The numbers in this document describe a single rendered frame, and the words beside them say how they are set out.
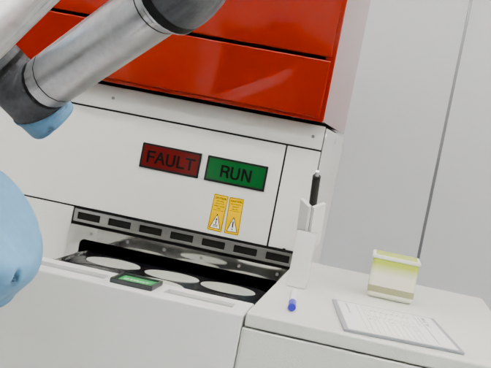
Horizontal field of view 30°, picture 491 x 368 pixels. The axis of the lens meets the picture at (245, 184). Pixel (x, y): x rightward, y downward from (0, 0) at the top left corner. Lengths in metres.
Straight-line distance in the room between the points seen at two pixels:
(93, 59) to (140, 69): 0.59
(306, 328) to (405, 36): 2.21
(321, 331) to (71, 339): 0.31
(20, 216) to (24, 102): 0.44
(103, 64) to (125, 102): 0.65
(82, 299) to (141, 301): 0.08
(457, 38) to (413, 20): 0.16
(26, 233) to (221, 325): 0.37
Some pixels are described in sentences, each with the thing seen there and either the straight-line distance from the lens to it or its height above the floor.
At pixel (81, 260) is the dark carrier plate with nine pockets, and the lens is 1.66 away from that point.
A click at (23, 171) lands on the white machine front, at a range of 1.86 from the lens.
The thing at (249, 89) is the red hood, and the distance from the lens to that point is 1.69.
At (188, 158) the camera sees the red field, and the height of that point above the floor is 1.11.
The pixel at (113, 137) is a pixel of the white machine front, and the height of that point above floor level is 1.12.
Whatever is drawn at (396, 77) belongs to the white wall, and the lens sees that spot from 3.21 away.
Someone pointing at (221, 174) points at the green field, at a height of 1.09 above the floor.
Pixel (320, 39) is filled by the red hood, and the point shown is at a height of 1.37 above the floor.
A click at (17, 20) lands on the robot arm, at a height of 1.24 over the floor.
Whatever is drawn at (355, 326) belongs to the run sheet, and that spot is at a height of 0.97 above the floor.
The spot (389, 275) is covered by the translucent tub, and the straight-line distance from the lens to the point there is 1.45.
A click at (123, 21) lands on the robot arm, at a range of 1.09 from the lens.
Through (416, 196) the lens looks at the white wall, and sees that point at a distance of 3.20.
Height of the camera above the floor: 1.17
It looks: 3 degrees down
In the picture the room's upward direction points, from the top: 11 degrees clockwise
